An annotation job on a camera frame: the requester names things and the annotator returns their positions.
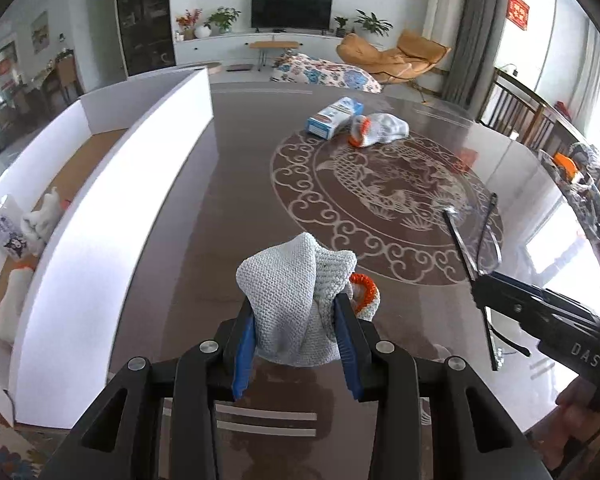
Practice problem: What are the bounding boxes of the patterned rug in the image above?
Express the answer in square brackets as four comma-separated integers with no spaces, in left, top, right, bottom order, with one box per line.
[0,360,66,480]

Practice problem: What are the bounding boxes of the green potted plant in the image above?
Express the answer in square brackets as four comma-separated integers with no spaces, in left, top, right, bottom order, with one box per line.
[203,6,242,36]

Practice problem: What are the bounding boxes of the clear plastic box cartoon label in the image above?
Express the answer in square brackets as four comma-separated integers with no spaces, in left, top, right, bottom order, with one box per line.
[0,202,33,263]

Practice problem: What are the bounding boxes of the white television cabinet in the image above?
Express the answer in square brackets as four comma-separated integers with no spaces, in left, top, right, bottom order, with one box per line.
[174,32,351,67]

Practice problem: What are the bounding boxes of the white cardboard container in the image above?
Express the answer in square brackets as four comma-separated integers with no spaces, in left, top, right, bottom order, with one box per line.
[0,66,213,431]

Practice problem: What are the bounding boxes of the dark glass cabinet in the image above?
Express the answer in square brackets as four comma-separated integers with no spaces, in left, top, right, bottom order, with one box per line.
[115,0,176,78]

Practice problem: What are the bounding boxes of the person's right hand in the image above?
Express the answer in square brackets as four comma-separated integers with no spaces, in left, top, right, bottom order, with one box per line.
[555,380,600,466]

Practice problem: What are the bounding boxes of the large leafy potted plant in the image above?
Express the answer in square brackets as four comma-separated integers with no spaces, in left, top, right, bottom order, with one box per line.
[354,10,393,37]

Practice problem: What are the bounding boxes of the grey curtain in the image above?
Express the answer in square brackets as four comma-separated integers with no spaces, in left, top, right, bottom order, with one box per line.
[440,0,513,103]

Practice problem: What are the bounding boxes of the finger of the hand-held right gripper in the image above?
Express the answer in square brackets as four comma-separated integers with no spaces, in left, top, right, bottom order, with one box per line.
[480,274,600,328]
[472,287,581,343]

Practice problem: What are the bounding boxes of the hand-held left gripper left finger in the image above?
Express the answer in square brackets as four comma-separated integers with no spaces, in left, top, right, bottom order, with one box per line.
[37,300,261,480]

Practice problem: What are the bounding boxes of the white standing air conditioner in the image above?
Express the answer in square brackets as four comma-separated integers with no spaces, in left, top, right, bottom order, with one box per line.
[426,0,468,93]

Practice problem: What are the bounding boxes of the orange lounge chair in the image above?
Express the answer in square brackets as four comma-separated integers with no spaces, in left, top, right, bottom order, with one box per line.
[336,29,452,86]

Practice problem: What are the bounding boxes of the red wall hanging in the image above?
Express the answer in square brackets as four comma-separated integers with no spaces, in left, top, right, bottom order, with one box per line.
[506,0,531,31]

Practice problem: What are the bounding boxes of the wooden chair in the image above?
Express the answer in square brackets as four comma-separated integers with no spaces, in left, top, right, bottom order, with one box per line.
[477,67,548,133]
[520,105,571,153]

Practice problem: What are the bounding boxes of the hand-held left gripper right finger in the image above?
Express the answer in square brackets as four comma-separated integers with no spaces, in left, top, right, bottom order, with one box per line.
[332,292,553,480]

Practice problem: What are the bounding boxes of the black frame eyeglasses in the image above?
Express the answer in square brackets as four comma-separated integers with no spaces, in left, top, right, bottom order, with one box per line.
[441,192,531,372]

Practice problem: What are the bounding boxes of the red flower arrangement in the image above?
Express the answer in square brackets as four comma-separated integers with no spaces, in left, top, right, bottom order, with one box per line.
[176,8,203,41]

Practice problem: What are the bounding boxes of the small wooden bench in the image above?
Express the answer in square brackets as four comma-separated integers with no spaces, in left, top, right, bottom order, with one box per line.
[250,40,299,68]

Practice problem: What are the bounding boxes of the blue white carton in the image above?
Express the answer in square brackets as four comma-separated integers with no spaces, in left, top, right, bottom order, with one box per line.
[306,96,365,140]

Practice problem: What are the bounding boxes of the printed blanket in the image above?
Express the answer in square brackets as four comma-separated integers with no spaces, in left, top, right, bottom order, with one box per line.
[270,52,383,93]

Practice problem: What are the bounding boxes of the black television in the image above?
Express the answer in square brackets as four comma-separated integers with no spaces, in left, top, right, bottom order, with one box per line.
[251,0,333,31]

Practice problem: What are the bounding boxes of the framed wall painting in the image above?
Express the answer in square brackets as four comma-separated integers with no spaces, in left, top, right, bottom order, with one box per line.
[30,10,50,53]

